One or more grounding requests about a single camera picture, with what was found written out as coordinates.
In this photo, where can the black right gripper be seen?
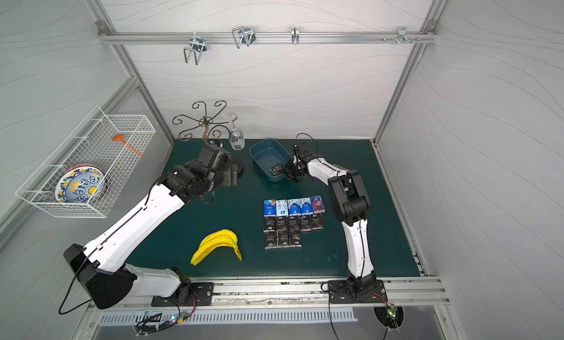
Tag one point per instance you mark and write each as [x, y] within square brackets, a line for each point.
[286, 168]

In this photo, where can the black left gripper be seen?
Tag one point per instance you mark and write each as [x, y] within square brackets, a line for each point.
[230, 173]

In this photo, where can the black tissue pack bottom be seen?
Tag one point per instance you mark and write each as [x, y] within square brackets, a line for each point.
[277, 169]

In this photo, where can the light blue tissue pack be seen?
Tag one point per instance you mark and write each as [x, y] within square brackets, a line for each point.
[294, 207]
[306, 206]

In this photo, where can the teal storage box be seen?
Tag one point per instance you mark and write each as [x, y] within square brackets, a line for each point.
[267, 153]

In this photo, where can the white blue tissue pack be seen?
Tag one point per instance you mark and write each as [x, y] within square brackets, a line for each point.
[282, 208]

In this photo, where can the red blue tissue pack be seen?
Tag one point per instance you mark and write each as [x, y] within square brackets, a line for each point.
[317, 205]

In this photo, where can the dark blue tissue pack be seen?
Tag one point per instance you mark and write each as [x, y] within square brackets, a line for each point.
[270, 208]

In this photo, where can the black tissue pack top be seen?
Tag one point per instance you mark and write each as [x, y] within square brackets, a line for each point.
[317, 222]

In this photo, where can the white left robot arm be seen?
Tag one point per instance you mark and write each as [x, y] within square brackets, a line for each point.
[100, 266]

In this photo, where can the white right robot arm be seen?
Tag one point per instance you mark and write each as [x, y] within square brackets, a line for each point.
[351, 204]

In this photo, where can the copper glass rack stand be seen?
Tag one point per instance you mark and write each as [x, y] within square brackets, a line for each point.
[213, 126]

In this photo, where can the green snack bag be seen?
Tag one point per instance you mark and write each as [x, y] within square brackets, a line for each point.
[340, 168]

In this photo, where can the yellow banana bunch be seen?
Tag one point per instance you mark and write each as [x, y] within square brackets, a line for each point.
[218, 239]

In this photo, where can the orange spatula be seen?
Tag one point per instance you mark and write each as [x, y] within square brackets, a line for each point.
[120, 138]

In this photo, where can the metal hook left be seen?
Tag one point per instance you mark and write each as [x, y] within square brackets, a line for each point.
[196, 47]

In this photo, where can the metal hook middle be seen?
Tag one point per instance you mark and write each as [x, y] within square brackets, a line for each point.
[243, 36]

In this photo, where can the blue yellow patterned plate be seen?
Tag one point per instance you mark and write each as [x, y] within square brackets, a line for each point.
[81, 184]

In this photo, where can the metal hook small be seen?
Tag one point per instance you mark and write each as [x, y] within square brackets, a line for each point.
[295, 35]

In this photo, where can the metal hook right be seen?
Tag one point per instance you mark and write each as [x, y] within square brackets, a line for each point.
[401, 37]

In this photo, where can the white wire basket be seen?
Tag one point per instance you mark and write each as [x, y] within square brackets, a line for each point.
[90, 143]

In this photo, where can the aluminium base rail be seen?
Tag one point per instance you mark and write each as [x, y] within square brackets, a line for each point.
[312, 292]

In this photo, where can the aluminium top rail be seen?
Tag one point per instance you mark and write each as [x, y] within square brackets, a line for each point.
[262, 38]

